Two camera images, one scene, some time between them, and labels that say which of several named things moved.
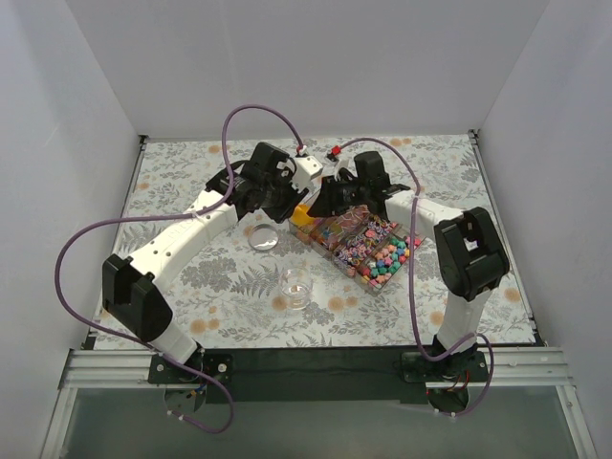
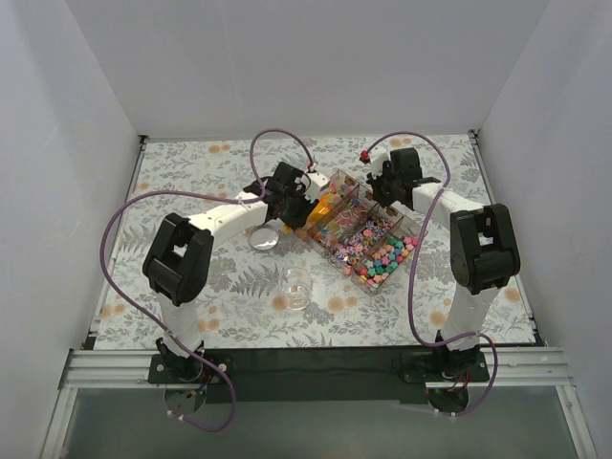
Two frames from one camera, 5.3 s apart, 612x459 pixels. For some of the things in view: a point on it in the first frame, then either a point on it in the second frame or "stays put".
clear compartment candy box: x=369 y=248 stays put
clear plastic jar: x=295 y=288 stays put
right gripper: x=330 y=195 to x=382 y=186
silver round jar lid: x=263 y=236 stays put
